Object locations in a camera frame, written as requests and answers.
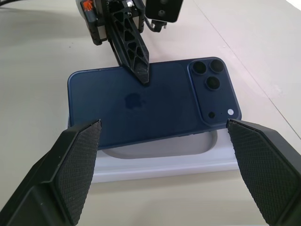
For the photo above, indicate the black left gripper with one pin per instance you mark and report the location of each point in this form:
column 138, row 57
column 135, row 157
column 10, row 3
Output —
column 101, row 21

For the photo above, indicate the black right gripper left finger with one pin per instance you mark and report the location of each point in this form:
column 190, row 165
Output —
column 58, row 174

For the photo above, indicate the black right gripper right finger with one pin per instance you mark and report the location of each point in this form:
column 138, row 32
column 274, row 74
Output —
column 270, row 174

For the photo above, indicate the dark blue smartphone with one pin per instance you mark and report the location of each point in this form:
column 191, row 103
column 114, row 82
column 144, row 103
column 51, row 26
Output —
column 152, row 113

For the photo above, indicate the white moulded tray insert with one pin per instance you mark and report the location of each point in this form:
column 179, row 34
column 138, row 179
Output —
column 164, row 169

